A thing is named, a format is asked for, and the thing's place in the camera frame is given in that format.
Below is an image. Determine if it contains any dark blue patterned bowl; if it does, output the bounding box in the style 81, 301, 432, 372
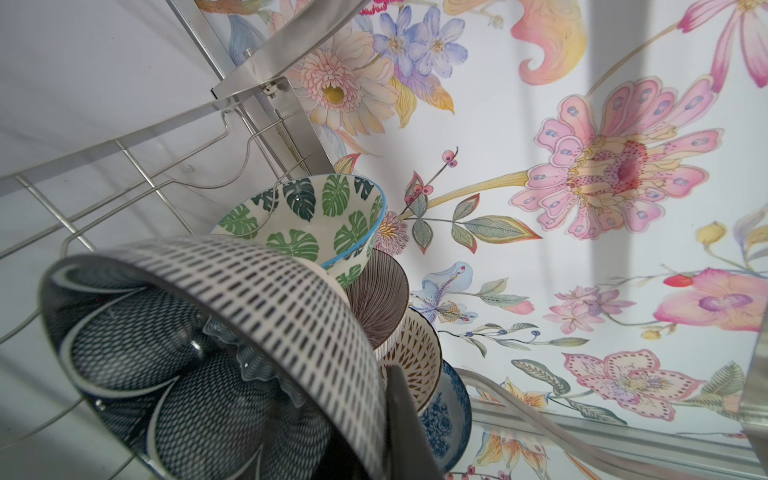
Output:
38, 236, 386, 479

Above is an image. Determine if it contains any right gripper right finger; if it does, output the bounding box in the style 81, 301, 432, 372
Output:
385, 365, 443, 480

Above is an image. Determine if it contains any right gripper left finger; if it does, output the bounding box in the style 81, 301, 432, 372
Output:
311, 429, 369, 480

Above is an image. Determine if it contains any white red-patterned bowl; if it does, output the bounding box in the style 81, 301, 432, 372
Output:
379, 308, 443, 415

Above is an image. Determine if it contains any blue-rimmed leaf bowl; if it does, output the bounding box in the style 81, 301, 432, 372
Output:
212, 173, 387, 288

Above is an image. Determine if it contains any blue floral ceramic bowl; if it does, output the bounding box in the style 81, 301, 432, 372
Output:
420, 361, 472, 474

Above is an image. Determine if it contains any purple striped bowl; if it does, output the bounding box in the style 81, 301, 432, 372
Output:
344, 249, 409, 360

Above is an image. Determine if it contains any steel two-tier dish rack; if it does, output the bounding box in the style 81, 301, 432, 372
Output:
0, 0, 373, 480

